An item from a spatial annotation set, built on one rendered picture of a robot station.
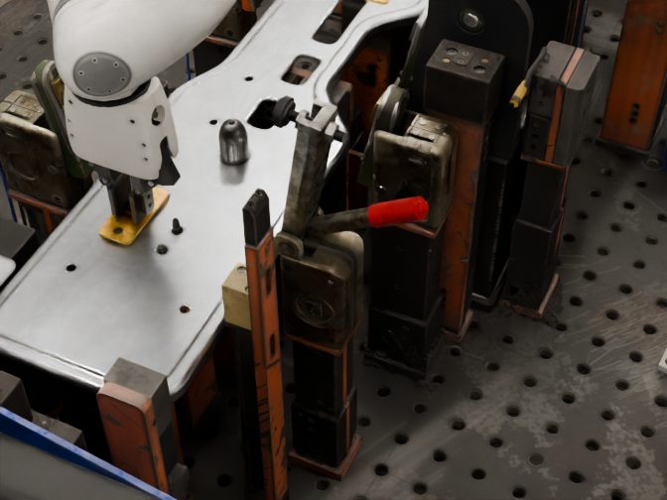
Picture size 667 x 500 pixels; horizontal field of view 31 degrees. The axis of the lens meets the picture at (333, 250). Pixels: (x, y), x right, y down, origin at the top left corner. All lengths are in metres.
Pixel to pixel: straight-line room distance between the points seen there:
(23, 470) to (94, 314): 0.77
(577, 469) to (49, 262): 0.64
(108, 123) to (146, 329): 0.20
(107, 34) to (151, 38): 0.03
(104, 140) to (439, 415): 0.55
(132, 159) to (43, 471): 0.77
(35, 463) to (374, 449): 1.03
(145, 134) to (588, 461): 0.65
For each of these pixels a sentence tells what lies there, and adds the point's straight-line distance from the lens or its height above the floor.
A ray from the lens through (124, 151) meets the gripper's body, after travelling 1.18.
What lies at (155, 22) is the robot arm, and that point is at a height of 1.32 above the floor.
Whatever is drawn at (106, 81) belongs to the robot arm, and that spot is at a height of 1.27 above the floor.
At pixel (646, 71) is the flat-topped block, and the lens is 1.74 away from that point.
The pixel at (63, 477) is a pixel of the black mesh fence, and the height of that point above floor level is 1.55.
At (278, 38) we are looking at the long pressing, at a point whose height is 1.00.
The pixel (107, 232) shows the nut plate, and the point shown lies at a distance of 1.26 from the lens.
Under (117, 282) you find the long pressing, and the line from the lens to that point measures 1.22.
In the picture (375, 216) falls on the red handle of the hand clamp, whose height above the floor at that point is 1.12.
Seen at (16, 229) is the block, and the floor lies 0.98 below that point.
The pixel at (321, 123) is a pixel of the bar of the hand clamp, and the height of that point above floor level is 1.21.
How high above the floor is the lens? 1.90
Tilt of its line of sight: 47 degrees down
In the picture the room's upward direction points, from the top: straight up
